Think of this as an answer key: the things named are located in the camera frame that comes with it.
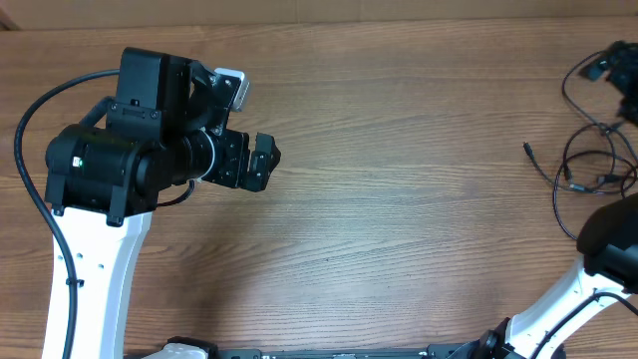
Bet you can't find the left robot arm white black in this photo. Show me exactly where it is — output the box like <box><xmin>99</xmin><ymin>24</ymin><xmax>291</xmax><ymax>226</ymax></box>
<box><xmin>43</xmin><ymin>48</ymin><xmax>281</xmax><ymax>358</ymax></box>

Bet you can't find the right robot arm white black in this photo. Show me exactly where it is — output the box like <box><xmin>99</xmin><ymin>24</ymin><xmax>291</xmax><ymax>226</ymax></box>
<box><xmin>449</xmin><ymin>41</ymin><xmax>637</xmax><ymax>358</ymax></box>

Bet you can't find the black usb cable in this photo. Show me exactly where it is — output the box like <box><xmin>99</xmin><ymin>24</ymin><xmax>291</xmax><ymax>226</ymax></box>
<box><xmin>561</xmin><ymin>149</ymin><xmax>638</xmax><ymax>198</ymax></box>
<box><xmin>521</xmin><ymin>49</ymin><xmax>638</xmax><ymax>194</ymax></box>

